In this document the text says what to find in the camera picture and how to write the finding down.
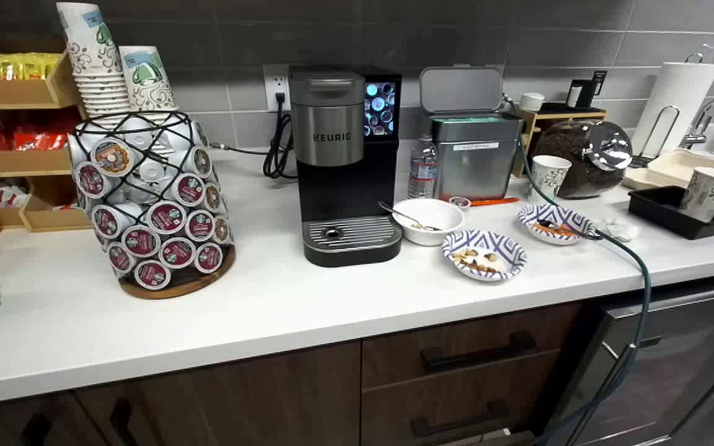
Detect black silver Keurig coffee machine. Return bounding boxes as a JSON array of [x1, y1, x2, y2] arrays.
[[286, 68, 405, 269]]

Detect brown lid coffee pod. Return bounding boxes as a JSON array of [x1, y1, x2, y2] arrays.
[[92, 137, 136, 179]]

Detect metal spoon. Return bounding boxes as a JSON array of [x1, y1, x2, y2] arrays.
[[376, 202, 443, 235]]

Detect white ceramic bowl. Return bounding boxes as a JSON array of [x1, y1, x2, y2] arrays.
[[390, 196, 465, 248]]

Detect clear plastic water bottle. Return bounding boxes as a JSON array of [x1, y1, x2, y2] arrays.
[[405, 137, 440, 202]]

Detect blue patterned plate with snack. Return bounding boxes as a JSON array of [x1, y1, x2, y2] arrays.
[[440, 229, 529, 285]]

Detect small grey patterned paper cup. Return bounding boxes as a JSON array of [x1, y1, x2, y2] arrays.
[[529, 155, 574, 199]]

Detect small white cup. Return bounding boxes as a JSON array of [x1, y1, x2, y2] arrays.
[[514, 90, 547, 118]]

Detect wooden counter organizer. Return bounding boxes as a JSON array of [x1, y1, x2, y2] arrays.
[[521, 105, 610, 170]]

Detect short patterned paper cup stack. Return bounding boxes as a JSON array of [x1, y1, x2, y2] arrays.
[[117, 46, 177, 115]]

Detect crumpled white napkin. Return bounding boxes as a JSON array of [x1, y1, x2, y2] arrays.
[[591, 217, 642, 246]]

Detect black card holder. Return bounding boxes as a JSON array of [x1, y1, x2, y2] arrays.
[[564, 70, 611, 113]]

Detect black plastic tray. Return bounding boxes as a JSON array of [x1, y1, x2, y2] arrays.
[[627, 184, 714, 243]]

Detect tall patterned paper cup stack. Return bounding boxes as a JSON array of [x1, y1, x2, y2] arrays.
[[55, 0, 133, 119]]

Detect red snack packets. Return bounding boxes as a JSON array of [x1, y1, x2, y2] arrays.
[[0, 121, 73, 156]]

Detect beige clamshell takeout container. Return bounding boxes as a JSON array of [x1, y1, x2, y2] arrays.
[[619, 147, 714, 212]]

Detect wooden snack shelf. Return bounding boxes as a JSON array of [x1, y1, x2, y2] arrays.
[[0, 39, 94, 285]]

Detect white paper towel roll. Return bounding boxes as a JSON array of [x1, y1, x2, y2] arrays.
[[630, 61, 714, 162]]

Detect large grey patterned paper cup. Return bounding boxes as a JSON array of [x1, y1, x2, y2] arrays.
[[677, 166, 714, 227]]

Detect white snack packets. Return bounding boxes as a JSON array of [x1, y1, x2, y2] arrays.
[[0, 182, 33, 212]]

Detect dark dishwasher front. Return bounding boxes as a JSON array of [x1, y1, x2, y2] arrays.
[[564, 280, 714, 446]]

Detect yellow snack packets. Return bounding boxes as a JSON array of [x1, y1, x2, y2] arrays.
[[0, 51, 66, 85]]

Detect black power cable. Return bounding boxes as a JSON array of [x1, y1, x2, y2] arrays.
[[260, 90, 296, 182]]

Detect white wall outlet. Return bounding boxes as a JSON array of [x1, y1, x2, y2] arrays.
[[260, 64, 291, 115]]

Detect black drawer handle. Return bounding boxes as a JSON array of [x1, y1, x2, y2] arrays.
[[409, 399, 513, 441], [418, 329, 540, 375]]

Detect black wire pod rack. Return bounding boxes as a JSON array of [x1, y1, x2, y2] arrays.
[[66, 110, 237, 302]]

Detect teal cable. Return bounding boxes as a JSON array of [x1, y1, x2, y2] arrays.
[[521, 170, 653, 446]]

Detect black cabinet handle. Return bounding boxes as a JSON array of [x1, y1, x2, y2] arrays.
[[107, 398, 141, 446], [16, 410, 57, 446]]

